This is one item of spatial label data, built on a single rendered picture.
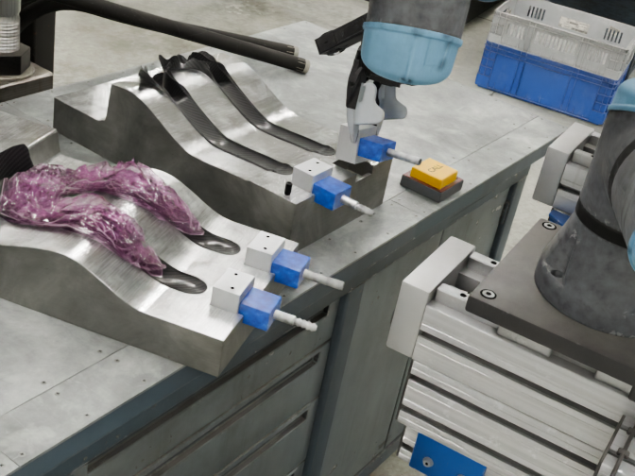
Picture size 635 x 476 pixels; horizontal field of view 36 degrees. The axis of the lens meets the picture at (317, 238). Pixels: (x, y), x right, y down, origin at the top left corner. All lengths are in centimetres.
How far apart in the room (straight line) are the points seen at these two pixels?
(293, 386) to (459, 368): 60
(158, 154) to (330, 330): 41
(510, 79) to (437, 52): 381
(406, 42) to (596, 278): 35
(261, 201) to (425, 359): 43
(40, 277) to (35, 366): 12
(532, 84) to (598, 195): 358
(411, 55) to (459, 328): 40
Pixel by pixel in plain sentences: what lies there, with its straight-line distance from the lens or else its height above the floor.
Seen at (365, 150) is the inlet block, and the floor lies 93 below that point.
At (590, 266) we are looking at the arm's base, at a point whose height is 109.
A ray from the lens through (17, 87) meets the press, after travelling 193.
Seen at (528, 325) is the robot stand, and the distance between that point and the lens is 98.
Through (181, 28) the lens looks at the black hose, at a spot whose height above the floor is 89.
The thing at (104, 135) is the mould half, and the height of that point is 84.
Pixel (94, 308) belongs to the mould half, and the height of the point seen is 84.
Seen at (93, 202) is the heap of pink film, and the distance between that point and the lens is 127.
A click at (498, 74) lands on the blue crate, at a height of 9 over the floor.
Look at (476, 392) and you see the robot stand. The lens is 110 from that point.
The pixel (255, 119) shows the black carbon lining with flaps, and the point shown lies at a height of 88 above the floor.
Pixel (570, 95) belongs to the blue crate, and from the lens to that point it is 451.
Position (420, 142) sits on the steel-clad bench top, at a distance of 189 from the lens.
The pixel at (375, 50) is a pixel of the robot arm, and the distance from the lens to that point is 76.
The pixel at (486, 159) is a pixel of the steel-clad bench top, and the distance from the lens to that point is 188.
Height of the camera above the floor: 155
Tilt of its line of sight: 30 degrees down
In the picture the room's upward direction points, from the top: 11 degrees clockwise
